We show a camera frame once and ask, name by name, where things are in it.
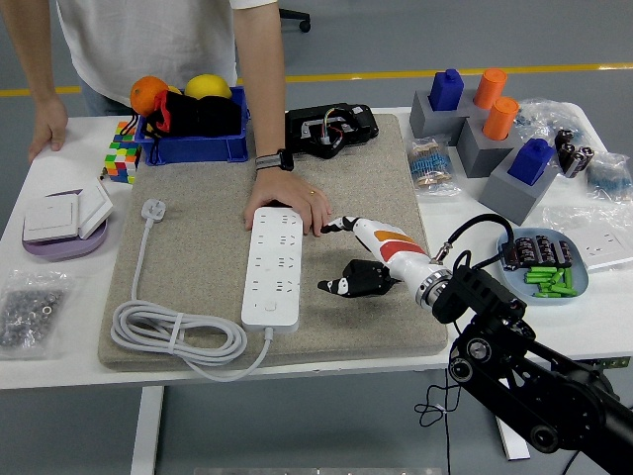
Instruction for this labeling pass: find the person's left hand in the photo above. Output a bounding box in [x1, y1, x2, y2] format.
[242, 167, 333, 238]

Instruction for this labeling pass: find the person's right hand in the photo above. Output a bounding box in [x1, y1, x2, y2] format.
[28, 96, 69, 164]

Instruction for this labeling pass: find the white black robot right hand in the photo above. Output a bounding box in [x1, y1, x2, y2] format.
[316, 215, 446, 299]

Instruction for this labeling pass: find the black plug adapter with cord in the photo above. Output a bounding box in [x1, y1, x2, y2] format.
[342, 258, 464, 428]

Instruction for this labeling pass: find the white power strip with cord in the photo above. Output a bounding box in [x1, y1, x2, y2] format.
[109, 198, 305, 383]

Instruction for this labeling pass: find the grey-brown mat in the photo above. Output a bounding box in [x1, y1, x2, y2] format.
[97, 113, 450, 372]

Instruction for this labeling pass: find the multicolour puzzle cube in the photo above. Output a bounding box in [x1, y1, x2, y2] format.
[103, 121, 143, 185]

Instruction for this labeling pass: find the bag of taped resistors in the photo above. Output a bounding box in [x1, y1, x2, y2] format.
[406, 137, 454, 198]

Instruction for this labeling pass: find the blue plastic bin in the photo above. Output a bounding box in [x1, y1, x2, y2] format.
[134, 86, 251, 166]

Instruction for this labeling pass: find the black open electronic housing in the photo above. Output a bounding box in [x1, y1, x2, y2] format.
[285, 102, 381, 160]

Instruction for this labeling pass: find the orange fruit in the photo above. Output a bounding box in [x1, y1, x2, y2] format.
[130, 75, 171, 118]

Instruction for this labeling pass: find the black pouch with red trim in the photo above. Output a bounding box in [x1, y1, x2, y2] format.
[118, 89, 243, 167]

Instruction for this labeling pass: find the grey block holder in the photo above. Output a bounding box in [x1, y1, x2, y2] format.
[408, 90, 479, 140]
[455, 116, 525, 178]
[478, 152, 563, 228]

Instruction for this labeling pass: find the purple oval tray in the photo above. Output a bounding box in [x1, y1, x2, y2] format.
[22, 190, 110, 262]

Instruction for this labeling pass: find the large yellow lemon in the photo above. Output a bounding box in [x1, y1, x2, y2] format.
[184, 73, 233, 102]

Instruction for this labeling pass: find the light blue plate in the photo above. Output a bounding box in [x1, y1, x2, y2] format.
[497, 227, 590, 306]

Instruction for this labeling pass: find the person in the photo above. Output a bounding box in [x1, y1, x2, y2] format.
[56, 0, 281, 118]

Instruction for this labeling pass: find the blue bottle-shaped block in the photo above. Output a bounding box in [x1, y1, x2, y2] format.
[507, 138, 556, 187]
[427, 68, 466, 112]

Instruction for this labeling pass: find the orange cylinder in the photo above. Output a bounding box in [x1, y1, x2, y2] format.
[482, 96, 521, 142]
[473, 67, 509, 110]

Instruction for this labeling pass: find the clear plastic bag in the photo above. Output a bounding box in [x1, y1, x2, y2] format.
[541, 202, 633, 273]

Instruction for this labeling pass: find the black office chair base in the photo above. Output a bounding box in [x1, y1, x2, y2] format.
[279, 8, 313, 34]

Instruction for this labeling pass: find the clear bag of metal nuts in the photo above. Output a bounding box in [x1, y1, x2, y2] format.
[0, 269, 75, 360]

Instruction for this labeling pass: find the clear bag of blue resistors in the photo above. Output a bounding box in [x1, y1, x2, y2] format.
[586, 151, 633, 203]
[516, 97, 588, 149]

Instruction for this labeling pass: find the white table leg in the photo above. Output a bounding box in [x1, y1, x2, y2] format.
[130, 385, 165, 475]
[496, 419, 531, 461]

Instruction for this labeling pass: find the flat white wall switch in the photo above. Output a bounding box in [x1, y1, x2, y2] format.
[23, 193, 81, 243]

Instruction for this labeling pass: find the tilted white wall switch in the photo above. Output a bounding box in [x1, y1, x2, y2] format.
[76, 177, 115, 241]

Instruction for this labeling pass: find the black hanging cable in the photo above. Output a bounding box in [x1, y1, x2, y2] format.
[444, 383, 453, 475]

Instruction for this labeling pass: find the white wall socket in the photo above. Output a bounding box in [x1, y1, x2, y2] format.
[563, 230, 633, 272]

